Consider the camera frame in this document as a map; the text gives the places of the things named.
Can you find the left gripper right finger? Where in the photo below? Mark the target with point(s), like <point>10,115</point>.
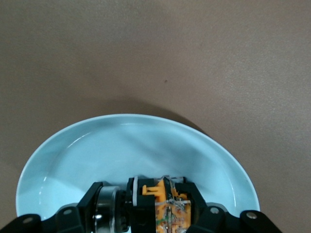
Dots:
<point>213,218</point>

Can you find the light blue round plate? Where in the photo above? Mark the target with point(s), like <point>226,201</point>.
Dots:
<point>121,150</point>

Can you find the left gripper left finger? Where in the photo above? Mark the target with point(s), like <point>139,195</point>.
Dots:
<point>73,218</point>

